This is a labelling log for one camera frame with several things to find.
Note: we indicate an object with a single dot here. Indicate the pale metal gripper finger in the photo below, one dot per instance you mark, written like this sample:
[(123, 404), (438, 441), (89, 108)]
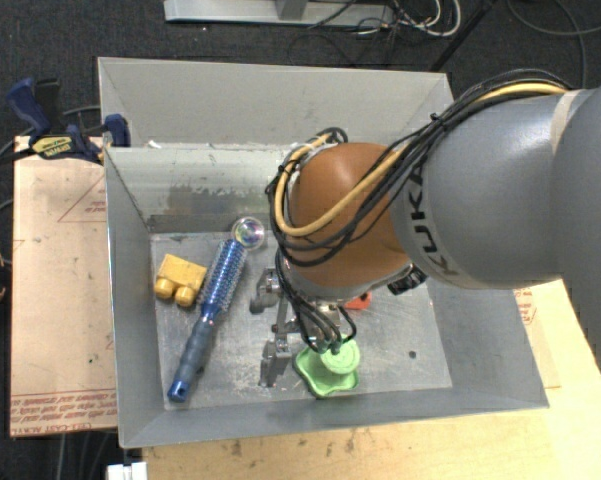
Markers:
[(267, 293), (276, 363)]

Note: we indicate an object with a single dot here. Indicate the yellow toy block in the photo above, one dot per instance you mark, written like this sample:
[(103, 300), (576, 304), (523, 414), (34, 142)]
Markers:
[(180, 273)]

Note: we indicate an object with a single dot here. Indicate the orange-red small object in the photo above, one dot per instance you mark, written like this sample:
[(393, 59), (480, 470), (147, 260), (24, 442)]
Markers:
[(359, 302)]

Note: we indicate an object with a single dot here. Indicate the blue round hairbrush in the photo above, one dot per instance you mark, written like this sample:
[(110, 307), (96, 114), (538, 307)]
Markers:
[(215, 298)]

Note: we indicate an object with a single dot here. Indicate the clear iridescent ball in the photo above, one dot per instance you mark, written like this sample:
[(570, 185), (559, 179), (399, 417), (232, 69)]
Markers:
[(247, 232)]

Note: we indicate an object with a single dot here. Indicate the light green plastic cup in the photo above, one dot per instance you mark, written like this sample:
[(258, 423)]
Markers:
[(337, 373)]

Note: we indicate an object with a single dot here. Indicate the grey metal bin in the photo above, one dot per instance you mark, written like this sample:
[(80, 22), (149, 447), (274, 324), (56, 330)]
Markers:
[(190, 103)]

